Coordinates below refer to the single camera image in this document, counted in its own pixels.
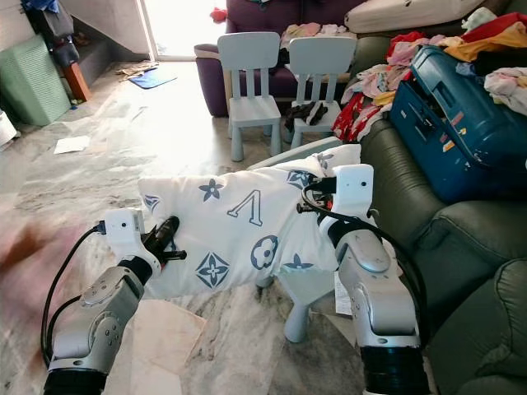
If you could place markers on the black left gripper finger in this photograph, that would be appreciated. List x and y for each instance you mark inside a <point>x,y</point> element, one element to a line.
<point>167,232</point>

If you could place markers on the white pillow with blue print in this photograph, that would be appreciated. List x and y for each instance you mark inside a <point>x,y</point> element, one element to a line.
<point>247,222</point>

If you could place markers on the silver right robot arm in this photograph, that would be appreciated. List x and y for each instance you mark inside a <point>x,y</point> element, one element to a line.
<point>379,288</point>

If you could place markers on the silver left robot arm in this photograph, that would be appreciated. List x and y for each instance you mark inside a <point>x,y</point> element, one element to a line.
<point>99,321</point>

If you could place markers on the green leather sofa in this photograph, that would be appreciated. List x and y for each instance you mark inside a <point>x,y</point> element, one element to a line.
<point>469,239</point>

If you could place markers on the purple sofa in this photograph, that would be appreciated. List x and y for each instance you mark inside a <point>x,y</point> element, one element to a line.
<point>263,15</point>

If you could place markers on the black cloth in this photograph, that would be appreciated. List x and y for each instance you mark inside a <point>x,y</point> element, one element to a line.
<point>306,113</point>

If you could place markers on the red patterned cloth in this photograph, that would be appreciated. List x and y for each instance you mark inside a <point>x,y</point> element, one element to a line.
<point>356,119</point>

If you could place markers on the light blue child table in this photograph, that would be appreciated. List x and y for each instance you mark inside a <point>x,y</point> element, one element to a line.
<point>296,292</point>

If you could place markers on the light blue child chair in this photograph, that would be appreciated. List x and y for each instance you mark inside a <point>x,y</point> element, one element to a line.
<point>321,58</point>
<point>251,111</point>

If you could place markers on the white paper sheet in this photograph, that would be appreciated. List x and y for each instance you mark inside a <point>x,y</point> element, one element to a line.
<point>72,145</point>

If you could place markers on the pink clothes heap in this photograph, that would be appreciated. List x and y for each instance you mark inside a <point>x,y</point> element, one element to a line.
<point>387,78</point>

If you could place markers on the blue suitcase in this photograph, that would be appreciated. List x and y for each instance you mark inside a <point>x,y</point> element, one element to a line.
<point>453,140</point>

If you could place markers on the blue floor mat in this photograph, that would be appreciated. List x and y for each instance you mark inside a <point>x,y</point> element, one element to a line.
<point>152,78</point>

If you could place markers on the white bin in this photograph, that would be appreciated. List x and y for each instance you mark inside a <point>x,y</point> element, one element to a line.
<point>6,130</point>

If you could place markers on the mint green cabinet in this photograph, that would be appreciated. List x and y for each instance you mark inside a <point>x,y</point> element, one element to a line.
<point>33,82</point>

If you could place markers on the long white cushion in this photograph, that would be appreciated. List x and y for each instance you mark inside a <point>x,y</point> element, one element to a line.
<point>412,15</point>

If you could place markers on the small red toy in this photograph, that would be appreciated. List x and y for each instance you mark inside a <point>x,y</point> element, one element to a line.
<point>218,14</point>

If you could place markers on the orange cloth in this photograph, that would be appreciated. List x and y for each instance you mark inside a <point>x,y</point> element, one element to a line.
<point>490,47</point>

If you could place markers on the black hanging bag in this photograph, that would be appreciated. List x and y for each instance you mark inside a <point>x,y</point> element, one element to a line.
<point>51,33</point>

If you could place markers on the plain red cloth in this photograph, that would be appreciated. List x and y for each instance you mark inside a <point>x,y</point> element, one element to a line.
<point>498,29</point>

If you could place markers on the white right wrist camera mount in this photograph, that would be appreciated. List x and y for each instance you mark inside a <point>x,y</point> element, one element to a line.
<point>356,189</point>

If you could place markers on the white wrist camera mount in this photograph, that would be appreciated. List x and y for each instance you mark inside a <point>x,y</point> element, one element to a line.
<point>123,230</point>
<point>356,189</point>

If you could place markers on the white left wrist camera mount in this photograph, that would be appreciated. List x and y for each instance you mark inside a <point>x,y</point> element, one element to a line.
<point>123,230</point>

